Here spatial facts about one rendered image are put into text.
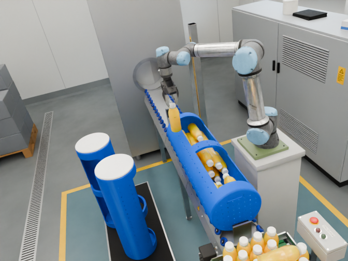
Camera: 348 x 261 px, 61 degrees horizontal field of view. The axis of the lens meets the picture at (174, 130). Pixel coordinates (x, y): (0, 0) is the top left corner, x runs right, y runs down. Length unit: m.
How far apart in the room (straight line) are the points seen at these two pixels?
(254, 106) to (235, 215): 0.56
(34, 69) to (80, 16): 1.35
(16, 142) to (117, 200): 2.80
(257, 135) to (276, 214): 0.69
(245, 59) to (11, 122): 3.66
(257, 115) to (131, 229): 1.30
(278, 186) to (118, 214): 1.12
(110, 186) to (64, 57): 4.49
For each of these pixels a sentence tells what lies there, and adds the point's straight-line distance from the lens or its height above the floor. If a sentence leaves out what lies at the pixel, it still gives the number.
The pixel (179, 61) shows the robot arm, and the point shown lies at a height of 1.73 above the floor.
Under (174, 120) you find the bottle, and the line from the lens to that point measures 1.85.
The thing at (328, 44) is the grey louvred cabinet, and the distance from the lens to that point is 2.89.
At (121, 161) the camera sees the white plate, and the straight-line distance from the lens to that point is 2.13.
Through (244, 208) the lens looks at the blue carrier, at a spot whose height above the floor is 1.09.
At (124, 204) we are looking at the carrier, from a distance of 2.16.
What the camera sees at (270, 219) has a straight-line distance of 2.13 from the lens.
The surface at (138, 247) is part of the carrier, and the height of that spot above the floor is 0.31.
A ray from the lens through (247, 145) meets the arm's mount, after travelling 1.86.
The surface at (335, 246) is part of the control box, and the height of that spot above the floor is 1.10.
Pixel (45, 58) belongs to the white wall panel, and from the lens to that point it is 6.30.
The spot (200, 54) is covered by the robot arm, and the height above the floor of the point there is 1.73.
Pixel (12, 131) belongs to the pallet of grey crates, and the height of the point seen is 0.45.
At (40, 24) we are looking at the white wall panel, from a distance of 6.17.
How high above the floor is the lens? 2.27
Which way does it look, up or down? 32 degrees down
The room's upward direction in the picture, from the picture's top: 10 degrees counter-clockwise
